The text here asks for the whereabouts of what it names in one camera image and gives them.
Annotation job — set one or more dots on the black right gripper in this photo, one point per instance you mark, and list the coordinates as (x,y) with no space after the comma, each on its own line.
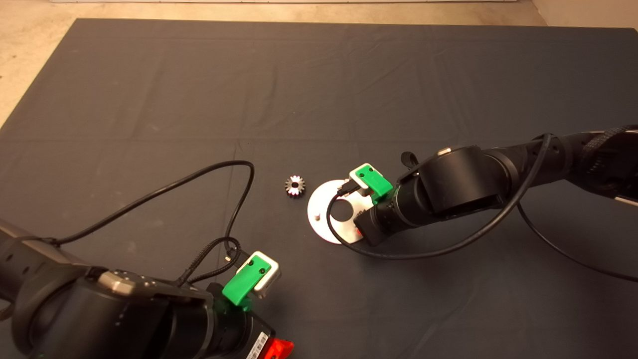
(386,219)

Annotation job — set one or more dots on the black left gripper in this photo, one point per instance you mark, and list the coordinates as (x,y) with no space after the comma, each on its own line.
(239,334)

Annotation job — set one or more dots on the steel planetary gear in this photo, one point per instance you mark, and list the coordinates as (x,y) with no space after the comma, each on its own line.
(300,191)

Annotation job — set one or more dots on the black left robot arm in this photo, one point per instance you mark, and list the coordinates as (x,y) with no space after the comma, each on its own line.
(99,319)

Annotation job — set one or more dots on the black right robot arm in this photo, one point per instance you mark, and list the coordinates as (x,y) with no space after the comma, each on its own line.
(458,187)

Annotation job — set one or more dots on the round metal carrier plate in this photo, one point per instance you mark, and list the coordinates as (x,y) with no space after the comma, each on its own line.
(320,199)

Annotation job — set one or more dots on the dark grey table cloth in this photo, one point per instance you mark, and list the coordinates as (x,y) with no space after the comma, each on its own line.
(349,99)

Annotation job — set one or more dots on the right green camera mount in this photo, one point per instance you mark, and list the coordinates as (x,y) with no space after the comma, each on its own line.
(376,182)

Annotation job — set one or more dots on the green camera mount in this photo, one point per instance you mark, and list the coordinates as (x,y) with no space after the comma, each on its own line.
(376,182)
(243,285)

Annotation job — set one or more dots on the right silver camera box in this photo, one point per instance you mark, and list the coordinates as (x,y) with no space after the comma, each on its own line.
(357,175)

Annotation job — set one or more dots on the silver camera box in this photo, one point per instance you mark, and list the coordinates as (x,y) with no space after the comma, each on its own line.
(357,175)
(271,280)

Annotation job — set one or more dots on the left silver camera box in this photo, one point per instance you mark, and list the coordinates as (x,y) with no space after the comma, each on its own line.
(271,280)

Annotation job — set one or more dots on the left green camera mount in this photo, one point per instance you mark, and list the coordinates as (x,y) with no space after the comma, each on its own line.
(243,285)

